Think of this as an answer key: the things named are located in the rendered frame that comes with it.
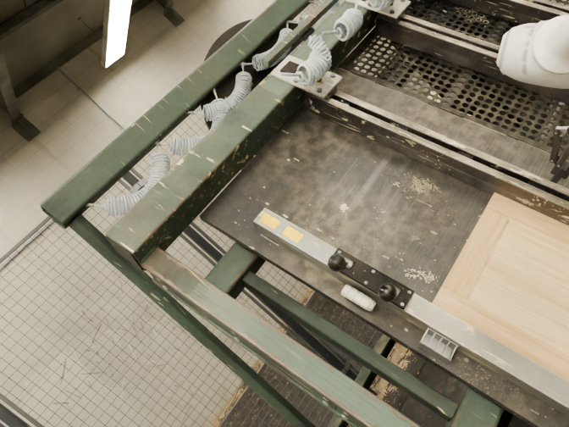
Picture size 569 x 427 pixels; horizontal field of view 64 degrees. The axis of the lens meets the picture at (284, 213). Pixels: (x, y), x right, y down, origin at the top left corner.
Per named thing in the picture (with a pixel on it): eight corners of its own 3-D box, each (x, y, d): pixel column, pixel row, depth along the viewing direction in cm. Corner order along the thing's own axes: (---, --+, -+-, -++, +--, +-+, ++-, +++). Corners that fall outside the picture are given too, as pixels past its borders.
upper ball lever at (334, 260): (350, 274, 105) (338, 274, 93) (337, 266, 107) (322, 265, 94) (359, 260, 105) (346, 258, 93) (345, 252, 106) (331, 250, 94)
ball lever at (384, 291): (397, 302, 101) (390, 306, 89) (382, 293, 102) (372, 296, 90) (406, 287, 101) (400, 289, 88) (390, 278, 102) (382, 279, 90)
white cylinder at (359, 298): (339, 296, 106) (369, 314, 103) (340, 291, 103) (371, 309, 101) (346, 286, 107) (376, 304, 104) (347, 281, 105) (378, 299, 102)
